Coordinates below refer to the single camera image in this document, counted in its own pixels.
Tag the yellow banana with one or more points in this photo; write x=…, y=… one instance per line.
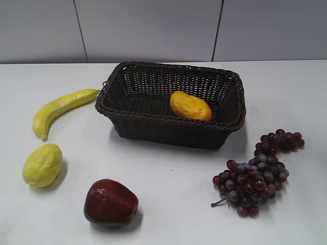
x=50, y=111

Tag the orange yellow mango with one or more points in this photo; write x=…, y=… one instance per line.
x=188, y=106

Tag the purple grape bunch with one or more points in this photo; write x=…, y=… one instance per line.
x=248, y=185

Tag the dark red apple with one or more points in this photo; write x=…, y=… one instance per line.
x=110, y=203

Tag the yellow lemon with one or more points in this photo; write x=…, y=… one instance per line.
x=43, y=165

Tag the black woven basket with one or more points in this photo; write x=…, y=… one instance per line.
x=136, y=100

